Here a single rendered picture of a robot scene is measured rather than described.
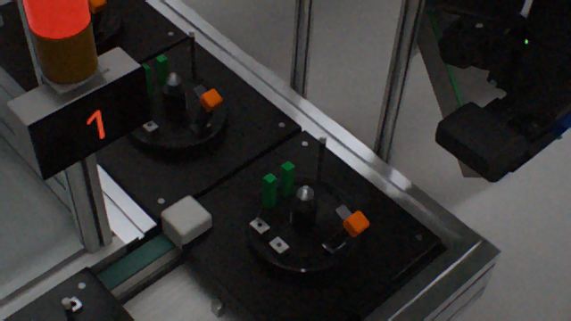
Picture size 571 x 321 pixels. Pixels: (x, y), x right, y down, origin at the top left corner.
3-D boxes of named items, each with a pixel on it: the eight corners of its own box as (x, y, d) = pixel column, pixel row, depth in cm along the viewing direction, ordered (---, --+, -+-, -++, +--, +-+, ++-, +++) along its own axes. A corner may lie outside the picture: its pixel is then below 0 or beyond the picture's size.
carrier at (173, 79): (302, 136, 108) (307, 68, 99) (159, 229, 97) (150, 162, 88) (192, 46, 119) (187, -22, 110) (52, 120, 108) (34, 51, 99)
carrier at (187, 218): (439, 249, 97) (460, 183, 88) (295, 368, 86) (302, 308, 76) (303, 138, 108) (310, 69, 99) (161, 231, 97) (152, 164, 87)
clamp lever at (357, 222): (345, 245, 91) (371, 223, 84) (333, 254, 90) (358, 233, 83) (326, 220, 92) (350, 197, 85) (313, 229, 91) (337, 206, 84)
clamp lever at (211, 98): (211, 127, 102) (224, 100, 96) (198, 134, 101) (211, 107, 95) (194, 105, 103) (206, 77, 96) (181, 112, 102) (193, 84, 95)
